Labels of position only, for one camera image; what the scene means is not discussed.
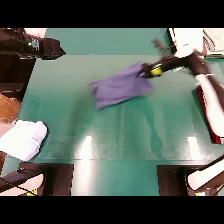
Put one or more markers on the light purple T-shirt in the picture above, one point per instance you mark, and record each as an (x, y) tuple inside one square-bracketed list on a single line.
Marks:
[(120, 87)]

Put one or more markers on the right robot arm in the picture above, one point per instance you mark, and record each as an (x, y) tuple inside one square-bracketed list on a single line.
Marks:
[(208, 96)]

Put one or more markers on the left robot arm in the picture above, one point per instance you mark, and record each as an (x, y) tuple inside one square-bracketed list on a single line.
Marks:
[(23, 138)]

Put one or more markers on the red garment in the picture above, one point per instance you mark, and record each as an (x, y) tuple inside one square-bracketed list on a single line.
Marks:
[(201, 100)]

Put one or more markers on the white garment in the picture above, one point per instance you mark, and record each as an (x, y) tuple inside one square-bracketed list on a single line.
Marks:
[(215, 40)]

